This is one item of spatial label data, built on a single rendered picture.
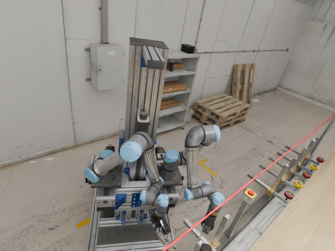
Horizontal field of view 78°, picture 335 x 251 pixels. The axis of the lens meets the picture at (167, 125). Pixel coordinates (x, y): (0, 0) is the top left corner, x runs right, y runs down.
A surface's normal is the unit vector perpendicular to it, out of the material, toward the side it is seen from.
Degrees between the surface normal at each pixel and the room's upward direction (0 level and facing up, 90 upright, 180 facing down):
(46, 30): 90
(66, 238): 0
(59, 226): 0
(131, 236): 0
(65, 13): 90
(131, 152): 86
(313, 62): 90
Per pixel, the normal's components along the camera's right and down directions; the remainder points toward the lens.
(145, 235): 0.15, -0.84
